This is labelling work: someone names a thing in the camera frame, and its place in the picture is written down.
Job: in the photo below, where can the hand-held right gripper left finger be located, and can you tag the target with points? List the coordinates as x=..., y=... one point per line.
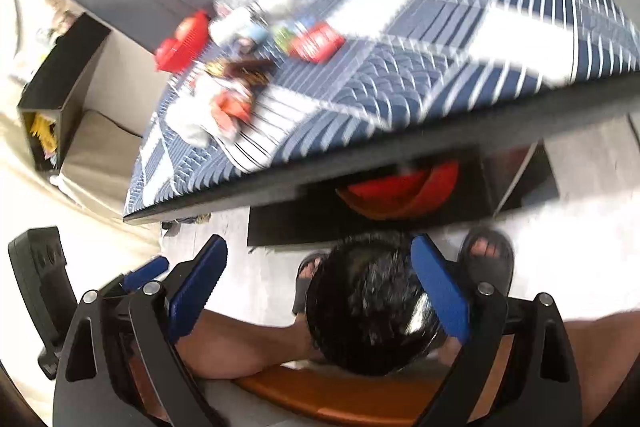
x=192, y=297

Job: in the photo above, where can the orange packet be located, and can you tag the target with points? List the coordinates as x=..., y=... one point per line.
x=232, y=104

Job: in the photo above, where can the red plastic basket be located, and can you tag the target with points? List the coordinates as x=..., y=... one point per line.
x=182, y=42

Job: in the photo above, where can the black bag-lined trash bin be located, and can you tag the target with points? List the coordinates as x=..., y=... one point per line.
x=370, y=307

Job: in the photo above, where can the person's right black sandal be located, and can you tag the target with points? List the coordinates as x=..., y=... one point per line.
x=492, y=274

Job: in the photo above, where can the wooden chair seat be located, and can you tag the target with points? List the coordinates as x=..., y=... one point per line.
x=340, y=394

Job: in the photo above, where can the red bag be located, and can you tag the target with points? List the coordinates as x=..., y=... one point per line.
x=400, y=192

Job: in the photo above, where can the person's leg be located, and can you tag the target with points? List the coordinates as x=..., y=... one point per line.
x=240, y=347
x=605, y=357

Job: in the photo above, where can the person's left leg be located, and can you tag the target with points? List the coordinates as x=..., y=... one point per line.
x=240, y=347

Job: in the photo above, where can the light blue packet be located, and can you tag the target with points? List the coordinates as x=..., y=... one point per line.
x=257, y=33

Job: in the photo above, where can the clear plastic bag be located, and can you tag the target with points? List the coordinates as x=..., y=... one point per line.
x=195, y=117

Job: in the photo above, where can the green packet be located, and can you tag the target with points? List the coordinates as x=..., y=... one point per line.
x=286, y=37

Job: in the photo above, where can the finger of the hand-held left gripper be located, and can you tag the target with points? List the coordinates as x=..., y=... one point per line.
x=146, y=273

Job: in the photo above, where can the person's black sandal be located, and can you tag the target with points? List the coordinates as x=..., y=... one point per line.
x=492, y=274
x=306, y=287

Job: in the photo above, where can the brown wrapper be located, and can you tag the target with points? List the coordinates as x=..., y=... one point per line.
x=242, y=69

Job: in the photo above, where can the person's left black sandal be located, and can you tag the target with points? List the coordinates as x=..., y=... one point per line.
x=306, y=287

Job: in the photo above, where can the black glossy low shelf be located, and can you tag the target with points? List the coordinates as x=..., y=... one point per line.
x=300, y=227

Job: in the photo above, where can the beige cushion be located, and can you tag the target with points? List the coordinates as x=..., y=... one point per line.
x=100, y=157

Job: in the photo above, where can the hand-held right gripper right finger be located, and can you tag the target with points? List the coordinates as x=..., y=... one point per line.
x=440, y=292

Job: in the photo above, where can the blue white patterned tablecloth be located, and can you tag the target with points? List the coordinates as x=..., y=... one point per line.
x=400, y=82

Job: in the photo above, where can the red snack packet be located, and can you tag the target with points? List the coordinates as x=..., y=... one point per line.
x=317, y=41

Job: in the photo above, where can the yellow item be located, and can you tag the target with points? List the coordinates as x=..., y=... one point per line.
x=42, y=134

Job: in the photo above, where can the striped fringed mat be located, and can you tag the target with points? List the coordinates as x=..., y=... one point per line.
x=185, y=224

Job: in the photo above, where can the person's right leg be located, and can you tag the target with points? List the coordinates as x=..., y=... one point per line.
x=605, y=357

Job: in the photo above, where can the black open box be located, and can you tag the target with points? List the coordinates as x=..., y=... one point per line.
x=65, y=77

